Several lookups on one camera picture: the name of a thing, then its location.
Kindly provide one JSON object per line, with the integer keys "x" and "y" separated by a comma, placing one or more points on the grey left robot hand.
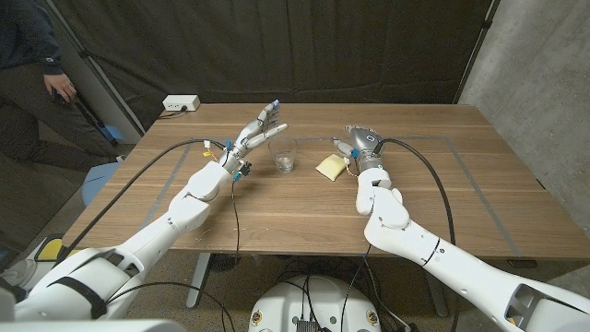
{"x": 251, "y": 136}

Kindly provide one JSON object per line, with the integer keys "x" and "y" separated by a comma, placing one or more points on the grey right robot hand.
{"x": 369, "y": 145}

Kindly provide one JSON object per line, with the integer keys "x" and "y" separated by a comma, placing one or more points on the clear glass cup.
{"x": 283, "y": 163}

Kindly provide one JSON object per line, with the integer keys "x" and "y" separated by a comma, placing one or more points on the pale yellow sponge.
{"x": 332, "y": 167}

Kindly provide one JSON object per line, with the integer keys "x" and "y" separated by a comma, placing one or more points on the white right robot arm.
{"x": 415, "y": 240}

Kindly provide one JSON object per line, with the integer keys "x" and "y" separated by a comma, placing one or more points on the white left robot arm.
{"x": 184, "y": 212}

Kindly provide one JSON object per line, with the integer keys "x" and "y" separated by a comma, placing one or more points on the white power strip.
{"x": 180, "y": 102}

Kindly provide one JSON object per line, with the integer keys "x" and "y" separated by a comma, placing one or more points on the black backdrop curtain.
{"x": 276, "y": 46}

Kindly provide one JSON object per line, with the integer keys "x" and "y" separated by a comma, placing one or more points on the white table leg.
{"x": 198, "y": 281}

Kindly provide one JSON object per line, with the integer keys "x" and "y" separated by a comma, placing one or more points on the grey table leg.
{"x": 433, "y": 290}

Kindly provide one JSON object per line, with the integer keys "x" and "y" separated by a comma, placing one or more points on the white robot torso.
{"x": 318, "y": 299}

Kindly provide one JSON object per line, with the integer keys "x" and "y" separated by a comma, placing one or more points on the black backdrop stand pole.
{"x": 484, "y": 25}
{"x": 85, "y": 54}

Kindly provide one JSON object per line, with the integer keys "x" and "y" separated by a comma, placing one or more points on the yellow and black floor object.
{"x": 48, "y": 250}

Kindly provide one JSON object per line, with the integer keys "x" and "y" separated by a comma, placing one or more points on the person in dark clothes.
{"x": 23, "y": 37}

